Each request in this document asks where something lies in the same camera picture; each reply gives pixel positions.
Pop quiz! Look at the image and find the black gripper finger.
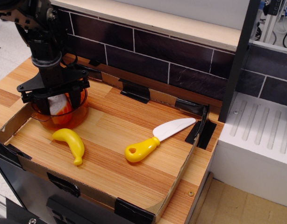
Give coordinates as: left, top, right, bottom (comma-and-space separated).
36, 98, 50, 115
69, 90, 82, 109

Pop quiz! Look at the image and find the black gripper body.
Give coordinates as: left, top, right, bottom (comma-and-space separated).
17, 65, 90, 103

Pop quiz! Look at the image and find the salmon sushi toy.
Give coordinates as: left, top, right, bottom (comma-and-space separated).
48, 94, 72, 125

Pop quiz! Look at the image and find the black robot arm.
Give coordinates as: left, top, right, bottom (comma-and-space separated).
0, 0, 89, 115

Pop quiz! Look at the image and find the orange transparent pot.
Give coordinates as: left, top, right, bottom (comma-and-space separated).
31, 90, 88, 130

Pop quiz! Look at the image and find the cardboard fence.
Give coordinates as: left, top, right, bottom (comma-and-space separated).
0, 61, 221, 224

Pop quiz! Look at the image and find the yellow toy banana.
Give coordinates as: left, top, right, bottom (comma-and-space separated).
52, 128, 85, 166

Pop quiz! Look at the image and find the wooden shelf board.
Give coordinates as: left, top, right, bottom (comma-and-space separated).
52, 0, 241, 52

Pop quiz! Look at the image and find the white toy sink drainboard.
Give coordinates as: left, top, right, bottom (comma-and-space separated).
210, 93, 287, 206

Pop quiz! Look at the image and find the yellow handled toy knife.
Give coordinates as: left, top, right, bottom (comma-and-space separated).
124, 118, 196, 163

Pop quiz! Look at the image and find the black shelf post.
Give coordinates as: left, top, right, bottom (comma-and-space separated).
218, 0, 260, 123

